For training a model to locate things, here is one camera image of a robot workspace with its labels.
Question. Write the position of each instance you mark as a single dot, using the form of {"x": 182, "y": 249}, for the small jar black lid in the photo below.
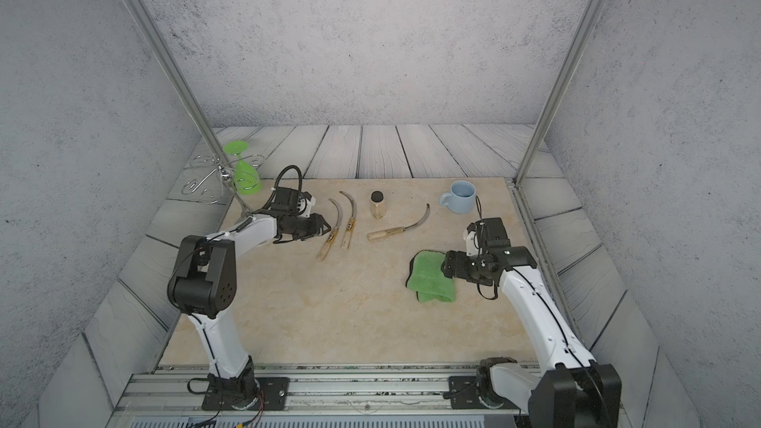
{"x": 378, "y": 204}

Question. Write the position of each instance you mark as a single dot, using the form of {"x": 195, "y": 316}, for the green plastic wine glass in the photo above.
{"x": 245, "y": 166}

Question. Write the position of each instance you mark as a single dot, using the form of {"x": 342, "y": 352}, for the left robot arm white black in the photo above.
{"x": 203, "y": 284}

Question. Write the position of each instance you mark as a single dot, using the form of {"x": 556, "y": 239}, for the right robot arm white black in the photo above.
{"x": 571, "y": 388}

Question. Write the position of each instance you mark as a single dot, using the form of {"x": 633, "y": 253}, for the silver metal glass rack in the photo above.
{"x": 211, "y": 181}

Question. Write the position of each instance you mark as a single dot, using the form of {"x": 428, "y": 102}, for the sickle wooden handle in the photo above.
{"x": 383, "y": 234}
{"x": 333, "y": 234}
{"x": 350, "y": 227}

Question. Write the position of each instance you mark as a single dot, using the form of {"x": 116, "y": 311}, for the aluminium rail frame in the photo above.
{"x": 392, "y": 395}

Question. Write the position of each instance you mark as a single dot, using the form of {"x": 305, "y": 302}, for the aluminium corner post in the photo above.
{"x": 584, "y": 31}
{"x": 147, "y": 25}

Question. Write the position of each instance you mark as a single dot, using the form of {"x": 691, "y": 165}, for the right aluminium corner post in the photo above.
{"x": 584, "y": 31}

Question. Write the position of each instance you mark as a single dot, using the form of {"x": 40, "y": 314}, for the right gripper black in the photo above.
{"x": 460, "y": 269}

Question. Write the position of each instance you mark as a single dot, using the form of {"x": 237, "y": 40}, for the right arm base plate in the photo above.
{"x": 464, "y": 392}

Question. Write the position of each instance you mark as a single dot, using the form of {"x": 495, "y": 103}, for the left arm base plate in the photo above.
{"x": 270, "y": 394}

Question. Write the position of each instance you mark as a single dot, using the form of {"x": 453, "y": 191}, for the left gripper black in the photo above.
{"x": 316, "y": 227}

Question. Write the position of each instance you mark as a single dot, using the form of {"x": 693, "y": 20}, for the left aluminium corner post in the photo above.
{"x": 147, "y": 25}

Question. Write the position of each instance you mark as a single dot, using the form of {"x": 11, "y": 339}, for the light blue ceramic mug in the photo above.
{"x": 460, "y": 198}

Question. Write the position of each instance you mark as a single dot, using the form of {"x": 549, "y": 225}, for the green microfiber rag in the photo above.
{"x": 427, "y": 280}

